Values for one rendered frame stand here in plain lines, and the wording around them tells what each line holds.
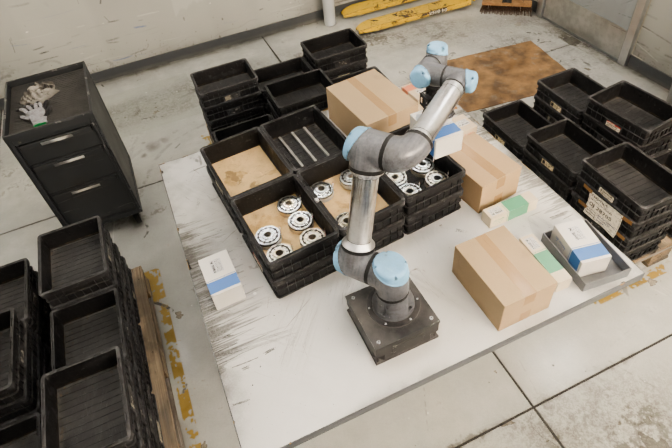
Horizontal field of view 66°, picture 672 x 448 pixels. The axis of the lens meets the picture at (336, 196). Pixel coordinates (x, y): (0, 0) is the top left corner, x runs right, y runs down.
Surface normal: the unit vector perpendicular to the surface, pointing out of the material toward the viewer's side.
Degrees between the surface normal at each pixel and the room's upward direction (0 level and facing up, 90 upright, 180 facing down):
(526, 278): 0
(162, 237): 0
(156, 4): 90
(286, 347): 0
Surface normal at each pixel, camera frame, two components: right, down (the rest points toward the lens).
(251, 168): -0.08, -0.70
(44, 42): 0.40, 0.62
